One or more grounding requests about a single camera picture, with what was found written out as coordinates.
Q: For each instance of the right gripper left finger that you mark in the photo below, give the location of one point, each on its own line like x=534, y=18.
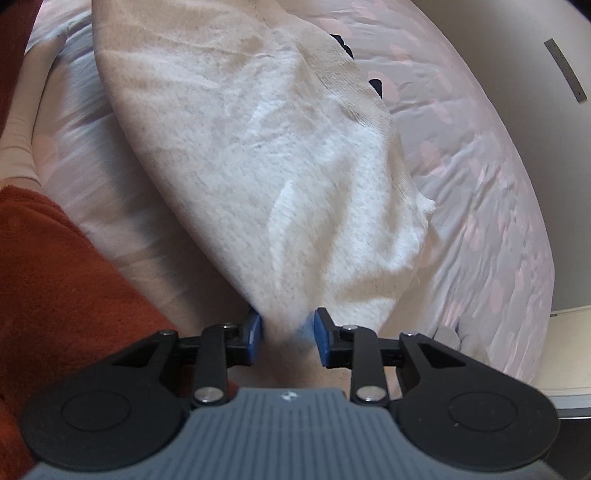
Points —
x=131, y=404

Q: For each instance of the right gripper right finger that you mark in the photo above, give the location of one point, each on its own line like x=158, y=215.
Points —
x=452, y=407

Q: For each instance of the light grey printed sweatshirt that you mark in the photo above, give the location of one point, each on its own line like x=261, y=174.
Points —
x=278, y=158

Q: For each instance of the beige fleece garment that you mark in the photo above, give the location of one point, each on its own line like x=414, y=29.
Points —
x=466, y=341

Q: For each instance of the white room door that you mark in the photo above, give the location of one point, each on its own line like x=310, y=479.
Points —
x=564, y=370

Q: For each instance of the red sleeve of operator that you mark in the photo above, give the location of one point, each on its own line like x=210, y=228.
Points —
x=63, y=306

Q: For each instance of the pink polka dot bedsheet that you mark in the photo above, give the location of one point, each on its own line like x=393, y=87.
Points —
x=487, y=263

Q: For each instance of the cream white garment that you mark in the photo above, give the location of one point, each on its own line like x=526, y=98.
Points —
x=17, y=164

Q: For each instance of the grey wall switch panel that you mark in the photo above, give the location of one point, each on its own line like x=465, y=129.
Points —
x=566, y=70

